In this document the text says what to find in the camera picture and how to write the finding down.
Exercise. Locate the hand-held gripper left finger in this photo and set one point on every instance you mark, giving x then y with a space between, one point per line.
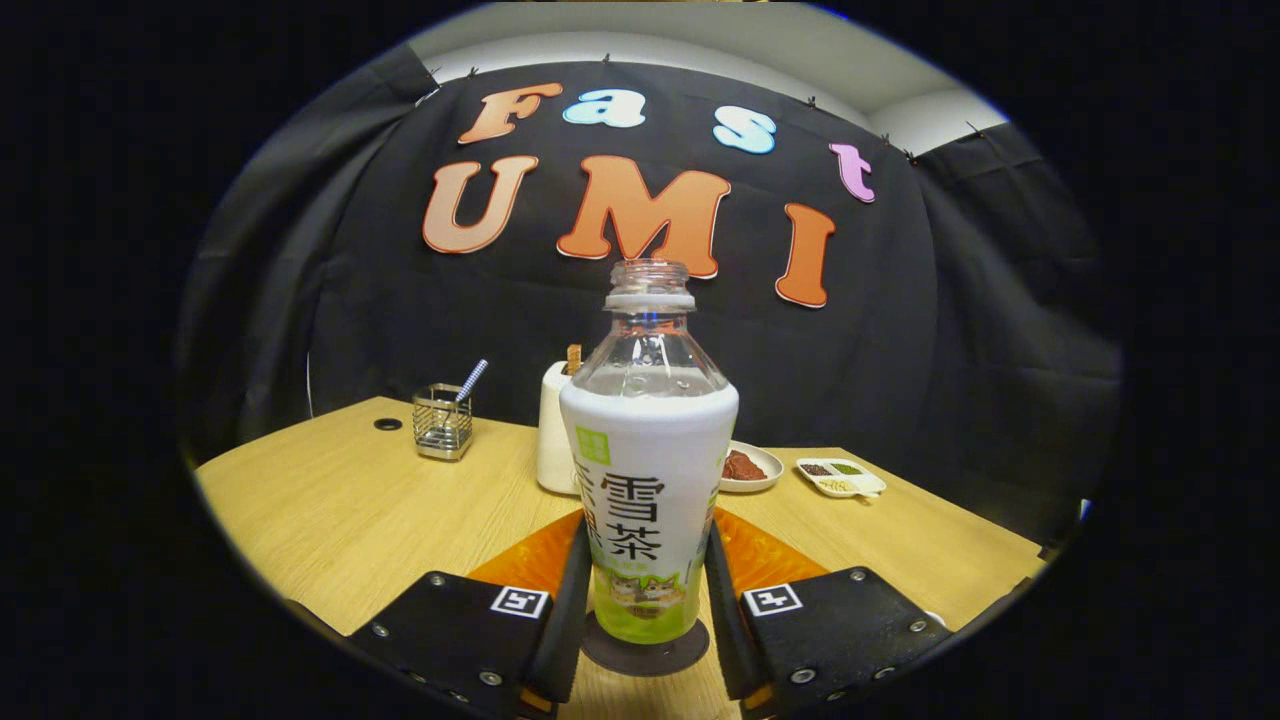
570 620

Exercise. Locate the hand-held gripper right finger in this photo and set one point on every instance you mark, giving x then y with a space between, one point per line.
722 630

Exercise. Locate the dark brown round coaster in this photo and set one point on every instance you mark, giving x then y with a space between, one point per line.
610 657

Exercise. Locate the clear juice bottle white label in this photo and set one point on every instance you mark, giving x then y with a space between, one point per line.
645 470

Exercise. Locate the white round plate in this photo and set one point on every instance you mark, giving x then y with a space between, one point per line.
770 478

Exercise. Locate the brown food pieces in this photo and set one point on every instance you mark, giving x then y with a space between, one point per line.
742 466

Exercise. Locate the white toaster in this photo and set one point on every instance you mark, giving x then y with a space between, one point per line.
555 440

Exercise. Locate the white divided condiment dish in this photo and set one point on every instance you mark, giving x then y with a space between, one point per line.
840 478

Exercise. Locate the wooden table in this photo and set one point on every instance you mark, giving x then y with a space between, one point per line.
350 510

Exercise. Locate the striped straw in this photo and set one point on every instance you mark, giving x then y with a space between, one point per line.
473 380

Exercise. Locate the brown toast slice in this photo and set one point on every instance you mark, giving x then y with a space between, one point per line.
574 360

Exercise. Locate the black backdrop cloth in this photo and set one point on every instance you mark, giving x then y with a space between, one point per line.
400 320

